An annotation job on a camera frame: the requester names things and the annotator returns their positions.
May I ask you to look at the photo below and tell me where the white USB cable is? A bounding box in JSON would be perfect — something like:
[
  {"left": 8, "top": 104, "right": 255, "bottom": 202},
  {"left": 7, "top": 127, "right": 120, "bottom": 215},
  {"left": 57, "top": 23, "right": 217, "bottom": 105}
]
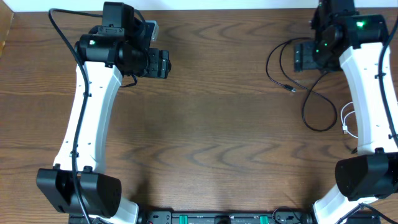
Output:
[{"left": 340, "top": 101, "right": 359, "bottom": 139}]

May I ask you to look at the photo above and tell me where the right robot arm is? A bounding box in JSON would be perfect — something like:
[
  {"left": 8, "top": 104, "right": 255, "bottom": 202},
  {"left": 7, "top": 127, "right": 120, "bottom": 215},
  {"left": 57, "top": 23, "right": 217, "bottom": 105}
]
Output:
[{"left": 294, "top": 0, "right": 397, "bottom": 223}]

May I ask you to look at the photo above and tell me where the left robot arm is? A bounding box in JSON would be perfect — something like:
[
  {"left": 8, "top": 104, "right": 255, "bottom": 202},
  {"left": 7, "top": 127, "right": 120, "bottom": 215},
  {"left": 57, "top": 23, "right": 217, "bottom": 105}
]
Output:
[{"left": 36, "top": 2, "right": 172, "bottom": 223}]

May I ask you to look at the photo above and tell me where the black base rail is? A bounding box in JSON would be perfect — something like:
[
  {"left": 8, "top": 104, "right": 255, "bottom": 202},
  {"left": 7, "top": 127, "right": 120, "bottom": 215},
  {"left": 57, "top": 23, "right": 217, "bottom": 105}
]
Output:
[{"left": 68, "top": 203, "right": 382, "bottom": 224}]

